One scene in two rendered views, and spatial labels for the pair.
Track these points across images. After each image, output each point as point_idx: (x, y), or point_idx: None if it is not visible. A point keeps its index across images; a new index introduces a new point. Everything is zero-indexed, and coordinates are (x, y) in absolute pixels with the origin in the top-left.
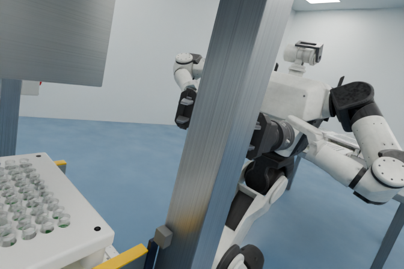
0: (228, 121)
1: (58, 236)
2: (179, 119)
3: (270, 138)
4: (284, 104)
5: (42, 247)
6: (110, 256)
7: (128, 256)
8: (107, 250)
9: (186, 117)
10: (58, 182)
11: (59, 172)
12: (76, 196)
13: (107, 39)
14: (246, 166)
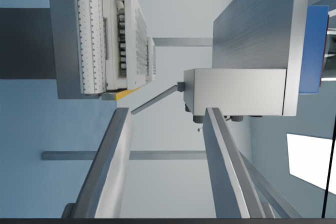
0: None
1: (136, 5)
2: (129, 135)
3: None
4: None
5: (137, 5)
6: None
7: None
8: None
9: (109, 194)
10: (134, 45)
11: (134, 56)
12: (133, 25)
13: (232, 68)
14: None
